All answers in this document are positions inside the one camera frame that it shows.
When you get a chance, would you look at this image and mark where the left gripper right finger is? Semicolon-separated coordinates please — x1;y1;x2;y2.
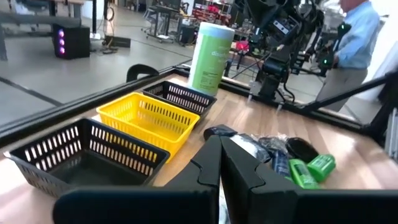
220;136;398;224

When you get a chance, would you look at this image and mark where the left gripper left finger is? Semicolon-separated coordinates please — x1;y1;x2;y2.
52;135;222;224

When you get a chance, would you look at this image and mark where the bagged white toiletry item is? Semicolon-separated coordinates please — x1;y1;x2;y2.
229;133;273;164

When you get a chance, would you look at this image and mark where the bagged black toiletry item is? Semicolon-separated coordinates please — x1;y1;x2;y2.
251;133;292;156

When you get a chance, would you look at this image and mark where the dark blue toiletry tube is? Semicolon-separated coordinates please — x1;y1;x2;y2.
272;151;293;181
203;124;239;141

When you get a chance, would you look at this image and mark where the black round disc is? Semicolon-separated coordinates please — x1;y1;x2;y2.
285;137;320;164

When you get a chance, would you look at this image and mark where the small green bottle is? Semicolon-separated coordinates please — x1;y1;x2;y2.
307;154;336;184
288;158;321;190

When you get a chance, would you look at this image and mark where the yellow plastic basket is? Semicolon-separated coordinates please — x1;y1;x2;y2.
96;91;201;163

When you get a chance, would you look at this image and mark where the small black plastic basket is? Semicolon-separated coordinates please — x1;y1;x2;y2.
142;80;218;121
3;117;171;199

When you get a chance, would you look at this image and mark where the black floor box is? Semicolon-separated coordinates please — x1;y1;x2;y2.
104;35;132;49

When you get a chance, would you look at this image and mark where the black rolling desk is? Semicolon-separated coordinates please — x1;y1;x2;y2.
141;4;187;43

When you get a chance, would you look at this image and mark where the person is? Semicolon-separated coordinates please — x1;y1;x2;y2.
315;0;382;112

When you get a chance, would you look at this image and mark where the black computer tower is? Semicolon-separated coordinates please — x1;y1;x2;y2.
52;24;91;60

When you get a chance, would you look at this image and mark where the grey workbench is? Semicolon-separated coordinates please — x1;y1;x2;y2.
0;0;86;62

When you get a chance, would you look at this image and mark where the black frame handle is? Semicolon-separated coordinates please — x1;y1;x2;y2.
126;63;160;83

